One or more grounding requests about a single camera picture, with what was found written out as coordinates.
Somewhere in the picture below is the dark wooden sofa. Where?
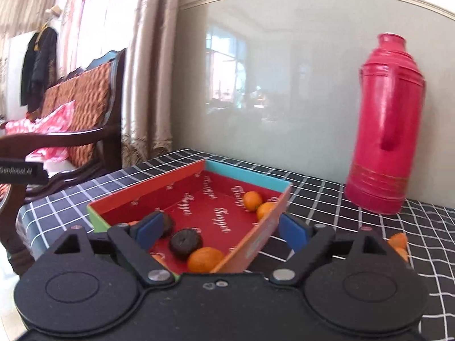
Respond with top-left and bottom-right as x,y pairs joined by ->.
0,48 -> 127,274

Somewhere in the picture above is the dark mangosteen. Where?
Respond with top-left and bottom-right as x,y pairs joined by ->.
169,230 -> 203,260
160,214 -> 175,238

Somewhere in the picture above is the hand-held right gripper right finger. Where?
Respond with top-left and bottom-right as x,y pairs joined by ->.
270,212 -> 409,286

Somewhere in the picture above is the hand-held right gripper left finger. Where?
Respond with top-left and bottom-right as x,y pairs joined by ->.
46,212 -> 175,288

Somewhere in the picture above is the black hanging garment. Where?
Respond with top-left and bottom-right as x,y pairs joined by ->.
20,25 -> 58,107

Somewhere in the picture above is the beige curtain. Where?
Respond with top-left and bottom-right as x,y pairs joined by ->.
121,0 -> 183,167

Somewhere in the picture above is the colourful cardboard box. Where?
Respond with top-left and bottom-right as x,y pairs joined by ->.
87,160 -> 293,274

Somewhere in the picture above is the red thermos flask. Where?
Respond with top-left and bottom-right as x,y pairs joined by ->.
344,33 -> 426,215

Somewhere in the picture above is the black white checked tablecloth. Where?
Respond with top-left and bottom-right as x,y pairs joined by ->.
16,149 -> 455,341

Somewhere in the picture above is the pink cloth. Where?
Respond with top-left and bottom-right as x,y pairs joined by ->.
5,100 -> 77,164

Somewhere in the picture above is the large orange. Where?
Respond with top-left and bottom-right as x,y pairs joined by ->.
188,248 -> 225,273

